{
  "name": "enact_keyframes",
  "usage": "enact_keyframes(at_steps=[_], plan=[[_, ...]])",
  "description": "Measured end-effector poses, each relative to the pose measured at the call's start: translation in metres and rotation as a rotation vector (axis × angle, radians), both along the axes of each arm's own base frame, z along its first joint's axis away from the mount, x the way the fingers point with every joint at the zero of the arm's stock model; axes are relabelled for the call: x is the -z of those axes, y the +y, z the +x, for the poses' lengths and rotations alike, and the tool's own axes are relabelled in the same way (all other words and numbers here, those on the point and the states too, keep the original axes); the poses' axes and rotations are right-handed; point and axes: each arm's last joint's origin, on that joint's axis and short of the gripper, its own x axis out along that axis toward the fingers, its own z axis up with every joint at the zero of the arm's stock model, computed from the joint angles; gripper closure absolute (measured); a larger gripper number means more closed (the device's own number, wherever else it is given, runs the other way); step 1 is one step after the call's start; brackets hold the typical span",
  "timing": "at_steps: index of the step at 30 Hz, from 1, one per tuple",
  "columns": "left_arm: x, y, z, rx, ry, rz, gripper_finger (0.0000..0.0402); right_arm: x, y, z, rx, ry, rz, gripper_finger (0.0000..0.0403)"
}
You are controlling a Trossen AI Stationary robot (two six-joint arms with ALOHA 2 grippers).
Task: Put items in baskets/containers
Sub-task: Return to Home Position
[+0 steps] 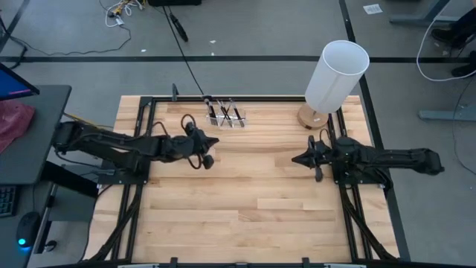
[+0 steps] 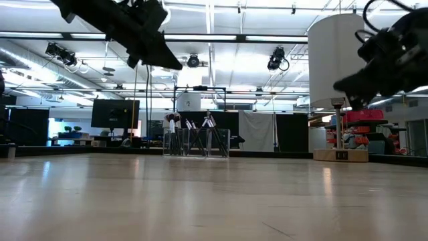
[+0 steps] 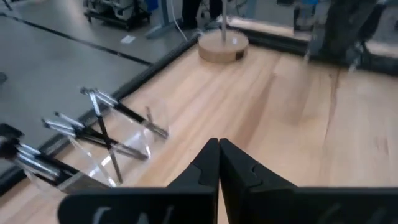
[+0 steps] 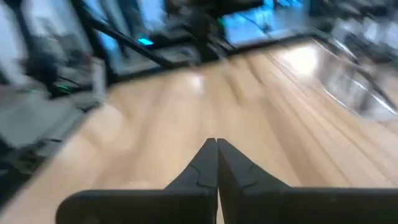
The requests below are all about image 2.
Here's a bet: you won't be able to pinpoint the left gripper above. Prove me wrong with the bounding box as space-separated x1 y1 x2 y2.
49 0 183 70

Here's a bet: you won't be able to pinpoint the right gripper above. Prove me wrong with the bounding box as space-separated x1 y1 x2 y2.
333 9 428 111

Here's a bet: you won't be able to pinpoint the clear acrylic organizer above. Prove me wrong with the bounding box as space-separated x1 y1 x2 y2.
163 128 231 159

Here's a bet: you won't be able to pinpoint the red storage bin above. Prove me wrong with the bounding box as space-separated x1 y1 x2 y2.
343 108 386 124

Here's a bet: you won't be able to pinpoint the white shade wooden base lamp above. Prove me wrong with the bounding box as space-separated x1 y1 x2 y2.
307 13 370 163

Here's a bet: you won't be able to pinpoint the black shelf with orange parts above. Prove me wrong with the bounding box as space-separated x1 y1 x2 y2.
325 118 408 156

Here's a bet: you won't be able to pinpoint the black tv monitor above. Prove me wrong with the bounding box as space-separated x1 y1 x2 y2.
91 98 141 130

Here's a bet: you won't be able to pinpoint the black partition panel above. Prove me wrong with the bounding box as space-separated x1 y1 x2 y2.
276 113 310 153
9 107 51 147

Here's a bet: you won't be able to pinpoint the blue planter with green plants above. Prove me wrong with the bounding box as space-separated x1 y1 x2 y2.
58 125 84 139

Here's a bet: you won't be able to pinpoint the white hanging cloth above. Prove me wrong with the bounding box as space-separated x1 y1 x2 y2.
238 110 278 153

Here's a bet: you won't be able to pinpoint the black hanging cables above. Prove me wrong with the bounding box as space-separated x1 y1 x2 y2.
144 65 154 149

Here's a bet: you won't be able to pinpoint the yellow hanging strap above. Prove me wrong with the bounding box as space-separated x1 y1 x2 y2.
130 65 140 146

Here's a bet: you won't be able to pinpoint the black overhead camera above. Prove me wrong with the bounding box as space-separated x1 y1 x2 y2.
187 54 201 69

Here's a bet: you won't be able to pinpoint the overhead frame beam with lights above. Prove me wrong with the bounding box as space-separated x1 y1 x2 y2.
0 31 309 44

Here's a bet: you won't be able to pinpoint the black background frame rig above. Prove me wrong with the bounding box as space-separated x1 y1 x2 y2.
173 85 228 150

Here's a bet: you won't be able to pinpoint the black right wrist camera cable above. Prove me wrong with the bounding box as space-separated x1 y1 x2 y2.
354 0 415 43

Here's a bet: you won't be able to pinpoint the black frame rail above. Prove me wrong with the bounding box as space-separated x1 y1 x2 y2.
0 145 315 159
367 153 428 168

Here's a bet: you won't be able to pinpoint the black ceiling mounted camera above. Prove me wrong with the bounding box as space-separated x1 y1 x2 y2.
267 46 290 72
45 42 79 68

